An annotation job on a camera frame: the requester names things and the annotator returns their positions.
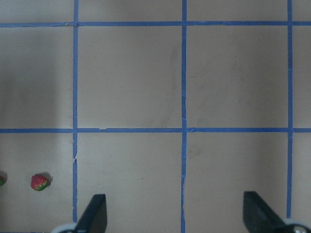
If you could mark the strawberry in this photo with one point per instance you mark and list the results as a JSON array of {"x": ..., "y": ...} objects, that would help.
[
  {"x": 2, "y": 180},
  {"x": 39, "y": 182}
]

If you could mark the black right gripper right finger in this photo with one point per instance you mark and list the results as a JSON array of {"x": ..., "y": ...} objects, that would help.
[{"x": 258, "y": 217}]

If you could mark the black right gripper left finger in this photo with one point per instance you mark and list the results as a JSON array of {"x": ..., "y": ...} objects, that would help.
[{"x": 94, "y": 218}]

